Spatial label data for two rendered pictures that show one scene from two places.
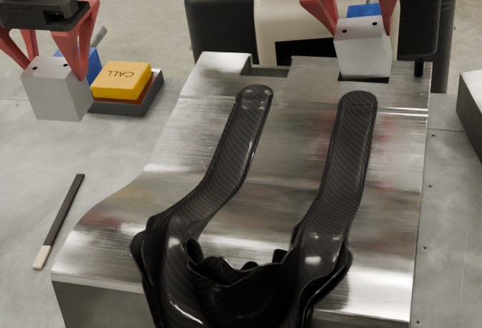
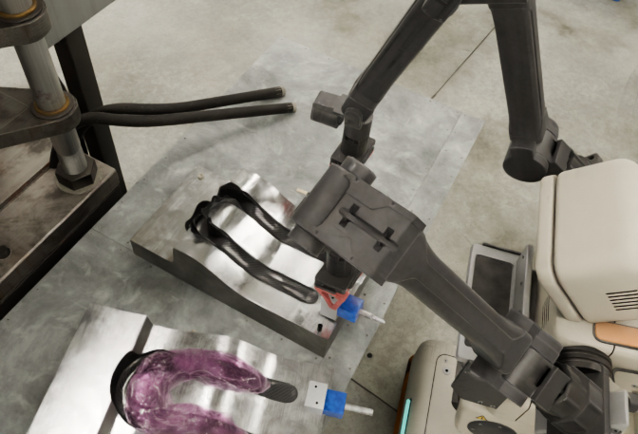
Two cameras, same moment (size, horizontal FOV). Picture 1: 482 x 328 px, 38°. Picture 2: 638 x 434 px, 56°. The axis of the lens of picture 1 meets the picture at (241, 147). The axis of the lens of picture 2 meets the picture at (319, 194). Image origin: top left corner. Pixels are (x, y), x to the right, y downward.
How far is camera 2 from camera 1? 1.16 m
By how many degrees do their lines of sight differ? 62
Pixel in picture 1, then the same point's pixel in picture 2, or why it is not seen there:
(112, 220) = (255, 184)
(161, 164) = not seen: hidden behind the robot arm
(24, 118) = (400, 191)
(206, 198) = (271, 224)
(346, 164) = (275, 280)
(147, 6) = not seen: outside the picture
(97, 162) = not seen: hidden behind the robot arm
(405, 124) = (286, 309)
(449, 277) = (229, 321)
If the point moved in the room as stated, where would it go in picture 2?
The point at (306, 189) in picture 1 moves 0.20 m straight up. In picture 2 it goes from (263, 258) to (264, 203)
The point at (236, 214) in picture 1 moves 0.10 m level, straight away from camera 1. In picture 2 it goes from (247, 222) to (291, 229)
